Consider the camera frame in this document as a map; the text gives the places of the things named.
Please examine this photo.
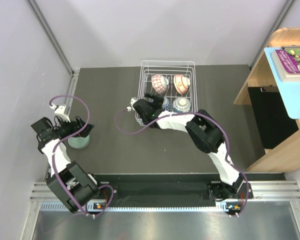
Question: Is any blue triangle pattern bowl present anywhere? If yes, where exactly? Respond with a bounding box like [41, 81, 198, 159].
[162, 96, 171, 112]

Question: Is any pale green bowl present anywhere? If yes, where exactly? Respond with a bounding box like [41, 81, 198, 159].
[67, 135, 90, 149]

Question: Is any red geometric pattern bowl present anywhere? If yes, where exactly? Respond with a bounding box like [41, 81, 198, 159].
[151, 75, 169, 95]

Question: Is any blue white floral bowl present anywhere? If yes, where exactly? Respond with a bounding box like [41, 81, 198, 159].
[172, 97, 192, 113]

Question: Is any white wire dish rack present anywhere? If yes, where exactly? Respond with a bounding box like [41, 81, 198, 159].
[137, 60, 198, 112]

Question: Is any red floral bowl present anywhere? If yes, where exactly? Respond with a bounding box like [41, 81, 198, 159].
[173, 74, 191, 95]

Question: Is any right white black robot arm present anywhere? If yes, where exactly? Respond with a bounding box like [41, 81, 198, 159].
[130, 93, 246, 198]

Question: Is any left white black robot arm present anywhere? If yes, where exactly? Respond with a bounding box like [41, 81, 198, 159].
[31, 116, 104, 213]

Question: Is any light blue shelf board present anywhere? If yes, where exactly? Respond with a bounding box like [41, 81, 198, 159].
[264, 47, 300, 120]

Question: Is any purple green book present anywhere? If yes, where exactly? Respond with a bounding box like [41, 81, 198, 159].
[271, 47, 300, 82]

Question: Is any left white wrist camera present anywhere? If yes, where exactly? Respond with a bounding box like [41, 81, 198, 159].
[50, 103, 71, 123]

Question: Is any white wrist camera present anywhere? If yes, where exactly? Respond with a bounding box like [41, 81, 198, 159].
[126, 97, 139, 112]
[50, 103, 71, 123]

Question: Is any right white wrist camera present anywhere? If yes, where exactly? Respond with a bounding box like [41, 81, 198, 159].
[126, 97, 139, 112]

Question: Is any black mounting base rail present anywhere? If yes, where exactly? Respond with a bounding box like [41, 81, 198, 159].
[74, 173, 256, 207]

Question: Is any grey slotted cable duct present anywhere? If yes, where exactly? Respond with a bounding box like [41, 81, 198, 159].
[40, 201, 230, 213]

